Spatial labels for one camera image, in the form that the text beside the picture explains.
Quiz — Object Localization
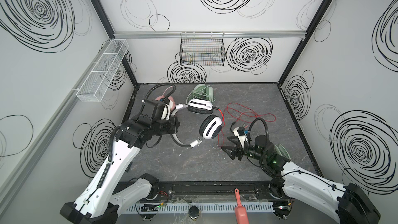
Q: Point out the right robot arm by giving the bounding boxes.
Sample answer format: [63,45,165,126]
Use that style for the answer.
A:
[222,118,381,224]

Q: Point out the clear plastic wall shelf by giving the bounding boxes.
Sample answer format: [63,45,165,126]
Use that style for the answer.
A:
[76,39,129,103]

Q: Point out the red dustpan brush handle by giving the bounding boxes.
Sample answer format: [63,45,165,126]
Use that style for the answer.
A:
[234,188,249,224]

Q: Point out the black wire basket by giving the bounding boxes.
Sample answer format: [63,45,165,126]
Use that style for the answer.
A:
[179,32,226,66]

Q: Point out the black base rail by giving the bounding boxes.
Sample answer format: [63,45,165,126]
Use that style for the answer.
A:
[114,180,338,201]

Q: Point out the green headphones with cable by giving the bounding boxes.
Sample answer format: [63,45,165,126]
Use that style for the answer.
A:
[186,84,216,104]

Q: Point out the pink headphones with cable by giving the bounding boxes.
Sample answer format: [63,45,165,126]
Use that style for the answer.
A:
[156,86,176,112]

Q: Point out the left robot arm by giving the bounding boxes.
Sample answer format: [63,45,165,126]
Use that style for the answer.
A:
[60,83,179,224]

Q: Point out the black white headphones red cable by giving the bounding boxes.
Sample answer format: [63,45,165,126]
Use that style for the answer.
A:
[169,97,277,149]

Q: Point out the black round knob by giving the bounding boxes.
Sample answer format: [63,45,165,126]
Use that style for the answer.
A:
[188,205,200,220]

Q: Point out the white slotted cable duct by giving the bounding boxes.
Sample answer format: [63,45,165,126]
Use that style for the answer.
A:
[124,202,275,214]

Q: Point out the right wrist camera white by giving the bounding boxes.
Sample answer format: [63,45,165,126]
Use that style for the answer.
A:
[233,127,248,142]

